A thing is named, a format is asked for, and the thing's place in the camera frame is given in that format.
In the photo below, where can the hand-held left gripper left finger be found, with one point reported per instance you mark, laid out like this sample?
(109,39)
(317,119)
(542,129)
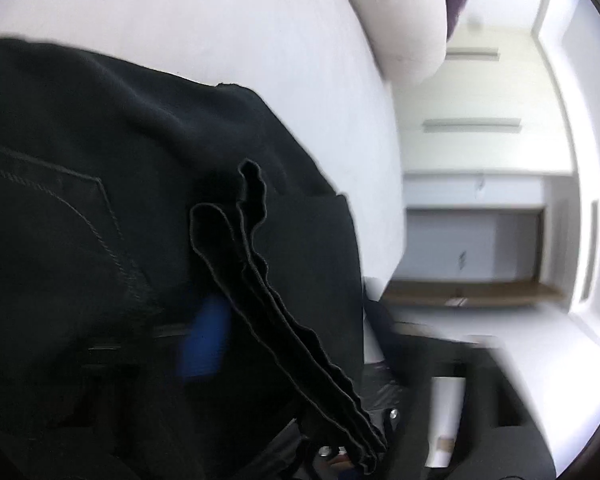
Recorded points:
(205,340)

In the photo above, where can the bed with white sheet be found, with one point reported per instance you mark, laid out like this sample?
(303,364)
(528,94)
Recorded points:
(230,20)

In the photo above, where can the black pants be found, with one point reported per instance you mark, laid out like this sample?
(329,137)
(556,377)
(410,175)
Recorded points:
(130,160)

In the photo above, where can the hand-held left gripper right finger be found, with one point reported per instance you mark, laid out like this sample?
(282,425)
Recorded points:
(412,395)

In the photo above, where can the cream wardrobe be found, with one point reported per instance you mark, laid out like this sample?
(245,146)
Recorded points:
(480,90)

